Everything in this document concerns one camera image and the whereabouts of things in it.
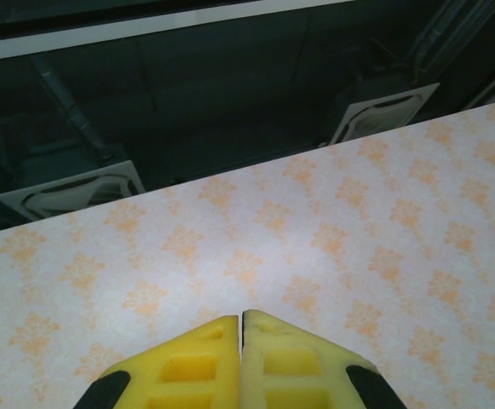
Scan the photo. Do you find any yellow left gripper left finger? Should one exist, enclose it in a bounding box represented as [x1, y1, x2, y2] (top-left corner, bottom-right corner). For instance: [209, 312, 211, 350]
[75, 314, 242, 409]

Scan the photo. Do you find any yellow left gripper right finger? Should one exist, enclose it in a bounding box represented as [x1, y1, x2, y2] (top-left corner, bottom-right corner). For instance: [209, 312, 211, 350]
[239, 308, 404, 409]

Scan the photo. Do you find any grey ceiling pipe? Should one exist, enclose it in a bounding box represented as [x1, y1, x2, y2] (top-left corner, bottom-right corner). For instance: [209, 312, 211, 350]
[32, 55, 116, 163]
[412, 0, 457, 82]

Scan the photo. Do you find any white ceiling air vent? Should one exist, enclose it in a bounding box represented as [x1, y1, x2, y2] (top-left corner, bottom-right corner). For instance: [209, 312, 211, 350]
[0, 159, 146, 222]
[327, 82, 440, 146]

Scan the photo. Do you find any white ceiling beam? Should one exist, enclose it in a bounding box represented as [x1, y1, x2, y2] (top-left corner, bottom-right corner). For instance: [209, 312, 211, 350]
[0, 0, 354, 63]

